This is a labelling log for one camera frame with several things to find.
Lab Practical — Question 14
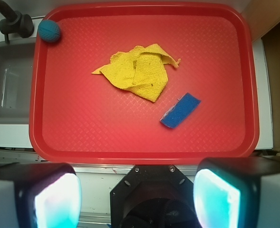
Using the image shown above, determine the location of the grey sink basin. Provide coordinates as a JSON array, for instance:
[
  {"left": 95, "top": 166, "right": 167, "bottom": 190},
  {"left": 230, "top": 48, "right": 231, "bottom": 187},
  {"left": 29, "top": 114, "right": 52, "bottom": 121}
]
[{"left": 0, "top": 38, "right": 35, "bottom": 124}]

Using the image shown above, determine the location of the blue textured ball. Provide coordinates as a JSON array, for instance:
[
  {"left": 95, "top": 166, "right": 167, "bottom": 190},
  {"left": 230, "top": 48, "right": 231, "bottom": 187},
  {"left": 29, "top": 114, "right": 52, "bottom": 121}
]
[{"left": 38, "top": 20, "right": 61, "bottom": 43}]

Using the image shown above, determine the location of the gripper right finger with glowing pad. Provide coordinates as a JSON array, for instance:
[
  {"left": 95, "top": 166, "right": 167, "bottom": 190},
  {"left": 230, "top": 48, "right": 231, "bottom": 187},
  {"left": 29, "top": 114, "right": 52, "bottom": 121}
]
[{"left": 193, "top": 157, "right": 280, "bottom": 228}]

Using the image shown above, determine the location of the yellow crumpled cloth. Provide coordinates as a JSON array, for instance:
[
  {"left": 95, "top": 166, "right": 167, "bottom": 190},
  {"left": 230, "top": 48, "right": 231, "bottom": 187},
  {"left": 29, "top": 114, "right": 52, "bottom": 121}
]
[{"left": 92, "top": 44, "right": 181, "bottom": 103}]

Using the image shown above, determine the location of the dark metal faucet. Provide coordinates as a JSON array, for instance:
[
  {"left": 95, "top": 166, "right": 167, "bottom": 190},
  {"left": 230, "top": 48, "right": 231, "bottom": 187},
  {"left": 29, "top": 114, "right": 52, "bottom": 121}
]
[{"left": 0, "top": 0, "right": 34, "bottom": 44}]

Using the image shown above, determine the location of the blue sponge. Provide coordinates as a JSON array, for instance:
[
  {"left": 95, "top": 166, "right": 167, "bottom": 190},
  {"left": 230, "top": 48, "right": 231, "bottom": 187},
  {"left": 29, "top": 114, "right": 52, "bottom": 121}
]
[{"left": 160, "top": 93, "right": 201, "bottom": 129}]

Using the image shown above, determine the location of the red plastic tray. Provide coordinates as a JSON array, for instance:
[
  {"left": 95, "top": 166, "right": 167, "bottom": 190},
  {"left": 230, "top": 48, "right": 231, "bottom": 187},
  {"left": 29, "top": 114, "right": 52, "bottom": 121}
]
[{"left": 29, "top": 2, "right": 259, "bottom": 165}]

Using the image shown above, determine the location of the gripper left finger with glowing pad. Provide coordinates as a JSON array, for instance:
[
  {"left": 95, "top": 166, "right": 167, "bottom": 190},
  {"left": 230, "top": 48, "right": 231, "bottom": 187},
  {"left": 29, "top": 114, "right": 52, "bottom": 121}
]
[{"left": 0, "top": 162, "right": 82, "bottom": 228}]

